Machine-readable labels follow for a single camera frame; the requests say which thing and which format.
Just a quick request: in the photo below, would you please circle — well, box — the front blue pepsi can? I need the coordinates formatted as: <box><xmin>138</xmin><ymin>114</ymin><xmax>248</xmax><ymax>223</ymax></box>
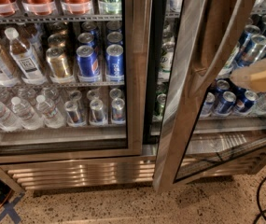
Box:
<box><xmin>105</xmin><ymin>44</ymin><xmax>124</xmax><ymax>80</ymax></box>

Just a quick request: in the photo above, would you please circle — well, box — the left small pepsi can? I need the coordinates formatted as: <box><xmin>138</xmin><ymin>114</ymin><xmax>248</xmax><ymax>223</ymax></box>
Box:
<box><xmin>64</xmin><ymin>101</ymin><xmax>85</xmax><ymax>125</ymax></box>

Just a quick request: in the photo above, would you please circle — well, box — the left water bottle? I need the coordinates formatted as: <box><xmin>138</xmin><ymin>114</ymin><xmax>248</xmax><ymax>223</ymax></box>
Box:
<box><xmin>0</xmin><ymin>102</ymin><xmax>22</xmax><ymax>132</ymax></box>

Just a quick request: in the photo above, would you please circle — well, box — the right white 7up can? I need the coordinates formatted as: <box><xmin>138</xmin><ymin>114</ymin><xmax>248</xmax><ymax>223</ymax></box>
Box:
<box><xmin>218</xmin><ymin>43</ymin><xmax>240</xmax><ymax>77</ymax></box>

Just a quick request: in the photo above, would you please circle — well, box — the water bottle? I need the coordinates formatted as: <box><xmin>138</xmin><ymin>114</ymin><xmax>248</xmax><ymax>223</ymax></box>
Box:
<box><xmin>0</xmin><ymin>102</ymin><xmax>22</xmax><ymax>132</ymax></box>
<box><xmin>36</xmin><ymin>95</ymin><xmax>65</xmax><ymax>129</ymax></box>
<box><xmin>11</xmin><ymin>97</ymin><xmax>44</xmax><ymax>130</ymax></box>

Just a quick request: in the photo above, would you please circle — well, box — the blue pepsi can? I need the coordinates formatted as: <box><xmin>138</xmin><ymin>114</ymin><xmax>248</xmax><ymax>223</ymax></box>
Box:
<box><xmin>76</xmin><ymin>45</ymin><xmax>101</xmax><ymax>82</ymax></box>
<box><xmin>105</xmin><ymin>44</ymin><xmax>124</xmax><ymax>80</ymax></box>

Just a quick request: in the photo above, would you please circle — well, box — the right water bottle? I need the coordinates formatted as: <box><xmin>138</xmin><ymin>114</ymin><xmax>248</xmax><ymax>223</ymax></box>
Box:
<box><xmin>36</xmin><ymin>95</ymin><xmax>65</xmax><ymax>129</ymax></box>

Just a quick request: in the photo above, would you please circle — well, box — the small pepsi can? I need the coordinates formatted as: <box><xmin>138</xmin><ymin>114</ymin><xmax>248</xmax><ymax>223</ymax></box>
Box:
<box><xmin>64</xmin><ymin>101</ymin><xmax>85</xmax><ymax>125</ymax></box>
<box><xmin>111</xmin><ymin>98</ymin><xmax>126</xmax><ymax>123</ymax></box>
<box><xmin>90</xmin><ymin>99</ymin><xmax>107</xmax><ymax>125</ymax></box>

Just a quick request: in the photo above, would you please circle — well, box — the glass fridge door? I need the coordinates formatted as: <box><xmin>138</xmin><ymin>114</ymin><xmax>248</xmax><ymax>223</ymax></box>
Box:
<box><xmin>153</xmin><ymin>0</ymin><xmax>266</xmax><ymax>192</ymax></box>
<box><xmin>0</xmin><ymin>0</ymin><xmax>152</xmax><ymax>170</ymax></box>

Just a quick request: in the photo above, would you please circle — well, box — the middle small pepsi can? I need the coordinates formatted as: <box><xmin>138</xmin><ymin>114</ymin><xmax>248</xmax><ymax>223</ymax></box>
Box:
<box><xmin>90</xmin><ymin>99</ymin><xmax>107</xmax><ymax>125</ymax></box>

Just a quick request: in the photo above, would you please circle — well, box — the green soda can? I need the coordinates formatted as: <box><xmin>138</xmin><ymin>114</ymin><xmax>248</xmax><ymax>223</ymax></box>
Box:
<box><xmin>154</xmin><ymin>93</ymin><xmax>166</xmax><ymax>119</ymax></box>

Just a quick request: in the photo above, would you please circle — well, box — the white cap tea bottle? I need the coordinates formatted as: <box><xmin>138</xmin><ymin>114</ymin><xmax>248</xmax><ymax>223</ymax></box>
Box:
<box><xmin>5</xmin><ymin>27</ymin><xmax>47</xmax><ymax>85</ymax></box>

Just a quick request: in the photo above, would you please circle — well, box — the left white 7up can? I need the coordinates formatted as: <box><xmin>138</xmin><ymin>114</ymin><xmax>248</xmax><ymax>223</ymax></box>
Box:
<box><xmin>159</xmin><ymin>42</ymin><xmax>175</xmax><ymax>79</ymax></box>

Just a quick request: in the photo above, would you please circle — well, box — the silver blue can upper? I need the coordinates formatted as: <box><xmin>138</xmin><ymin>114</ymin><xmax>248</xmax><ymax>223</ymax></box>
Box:
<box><xmin>237</xmin><ymin>35</ymin><xmax>266</xmax><ymax>67</ymax></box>

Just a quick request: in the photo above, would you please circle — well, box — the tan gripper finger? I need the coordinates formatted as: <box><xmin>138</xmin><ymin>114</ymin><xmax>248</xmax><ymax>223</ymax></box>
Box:
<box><xmin>230</xmin><ymin>58</ymin><xmax>266</xmax><ymax>92</ymax></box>

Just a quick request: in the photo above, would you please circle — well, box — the blue can lower right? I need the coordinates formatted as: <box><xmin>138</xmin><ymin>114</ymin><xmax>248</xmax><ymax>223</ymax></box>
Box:
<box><xmin>233</xmin><ymin>91</ymin><xmax>258</xmax><ymax>115</ymax></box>

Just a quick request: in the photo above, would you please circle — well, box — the white 7up can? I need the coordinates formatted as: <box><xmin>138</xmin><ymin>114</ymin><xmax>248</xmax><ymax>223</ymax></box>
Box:
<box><xmin>218</xmin><ymin>43</ymin><xmax>240</xmax><ymax>77</ymax></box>
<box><xmin>159</xmin><ymin>42</ymin><xmax>175</xmax><ymax>79</ymax></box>

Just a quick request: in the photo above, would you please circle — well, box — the gold soda can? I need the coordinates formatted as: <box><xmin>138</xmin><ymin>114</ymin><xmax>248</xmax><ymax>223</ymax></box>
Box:
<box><xmin>46</xmin><ymin>47</ymin><xmax>75</xmax><ymax>84</ymax></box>

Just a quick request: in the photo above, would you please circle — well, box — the blue can lower left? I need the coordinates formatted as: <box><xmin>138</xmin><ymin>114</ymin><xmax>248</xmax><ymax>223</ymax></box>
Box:
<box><xmin>200</xmin><ymin>92</ymin><xmax>216</xmax><ymax>118</ymax></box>

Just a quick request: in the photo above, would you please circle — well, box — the blue can lower middle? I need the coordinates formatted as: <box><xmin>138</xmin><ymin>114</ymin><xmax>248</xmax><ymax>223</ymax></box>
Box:
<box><xmin>214</xmin><ymin>91</ymin><xmax>236</xmax><ymax>117</ymax></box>

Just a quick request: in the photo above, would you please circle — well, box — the middle water bottle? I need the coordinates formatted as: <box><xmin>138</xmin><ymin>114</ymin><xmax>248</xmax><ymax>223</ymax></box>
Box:
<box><xmin>11</xmin><ymin>97</ymin><xmax>44</xmax><ymax>130</ymax></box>

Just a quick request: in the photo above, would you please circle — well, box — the right small pepsi can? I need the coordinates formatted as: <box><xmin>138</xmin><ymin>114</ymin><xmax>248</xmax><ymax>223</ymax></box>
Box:
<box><xmin>111</xmin><ymin>98</ymin><xmax>126</xmax><ymax>123</ymax></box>

